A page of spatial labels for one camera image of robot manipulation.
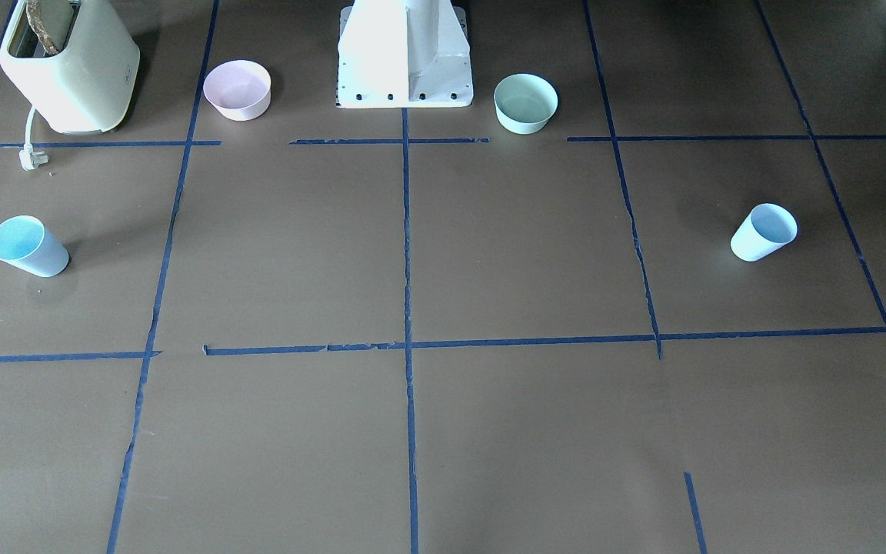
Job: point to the green bowl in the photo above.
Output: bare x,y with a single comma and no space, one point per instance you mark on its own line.
524,103

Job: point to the toast slice in toaster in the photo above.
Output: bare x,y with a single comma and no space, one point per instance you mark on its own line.
42,18

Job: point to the cream white toaster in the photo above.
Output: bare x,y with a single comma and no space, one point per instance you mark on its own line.
87,87

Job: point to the pink bowl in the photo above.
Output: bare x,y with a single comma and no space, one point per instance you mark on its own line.
239,89

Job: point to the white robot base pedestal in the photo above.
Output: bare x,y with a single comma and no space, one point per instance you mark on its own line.
404,54

